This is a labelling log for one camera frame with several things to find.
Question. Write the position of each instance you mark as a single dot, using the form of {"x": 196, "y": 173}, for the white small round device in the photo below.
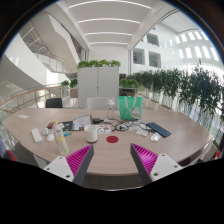
{"x": 50, "y": 137}

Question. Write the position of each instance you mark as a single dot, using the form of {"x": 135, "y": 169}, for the colourful sticker card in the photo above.
{"x": 104, "y": 129}

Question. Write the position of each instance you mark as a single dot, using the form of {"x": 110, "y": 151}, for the white paper note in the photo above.
{"x": 23, "y": 116}

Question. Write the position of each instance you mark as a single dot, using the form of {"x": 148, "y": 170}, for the clear plastic water bottle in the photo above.
{"x": 60, "y": 140}

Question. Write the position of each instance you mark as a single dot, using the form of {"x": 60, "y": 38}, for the open booklet papers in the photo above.
{"x": 80, "y": 122}

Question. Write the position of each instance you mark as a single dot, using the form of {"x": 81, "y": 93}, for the black office chair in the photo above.
{"x": 54, "y": 103}

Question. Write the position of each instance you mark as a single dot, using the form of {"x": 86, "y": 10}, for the white plastic packet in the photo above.
{"x": 156, "y": 137}

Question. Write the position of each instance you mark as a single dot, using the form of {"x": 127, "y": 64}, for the white cabinet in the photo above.
{"x": 97, "y": 82}

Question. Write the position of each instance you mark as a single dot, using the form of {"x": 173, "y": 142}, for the green shopping bag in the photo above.
{"x": 130, "y": 107}

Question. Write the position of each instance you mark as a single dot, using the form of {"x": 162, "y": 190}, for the red round coaster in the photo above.
{"x": 112, "y": 139}

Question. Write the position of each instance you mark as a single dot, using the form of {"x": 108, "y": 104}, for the row of green plants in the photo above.
{"x": 200, "y": 87}

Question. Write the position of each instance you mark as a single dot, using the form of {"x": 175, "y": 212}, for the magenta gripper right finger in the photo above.
{"x": 152, "y": 167}

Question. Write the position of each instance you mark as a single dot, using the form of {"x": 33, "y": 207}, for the white ceramic cup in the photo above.
{"x": 91, "y": 133}

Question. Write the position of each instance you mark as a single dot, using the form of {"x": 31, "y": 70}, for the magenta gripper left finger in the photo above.
{"x": 73, "y": 167}

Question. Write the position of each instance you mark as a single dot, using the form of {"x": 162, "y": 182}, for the white power strip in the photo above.
{"x": 36, "y": 135}

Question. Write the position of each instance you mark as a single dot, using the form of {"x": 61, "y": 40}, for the plants atop cabinet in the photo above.
{"x": 98, "y": 63}

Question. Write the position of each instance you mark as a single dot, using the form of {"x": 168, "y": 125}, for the clear bottle near bag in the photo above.
{"x": 110, "y": 108}

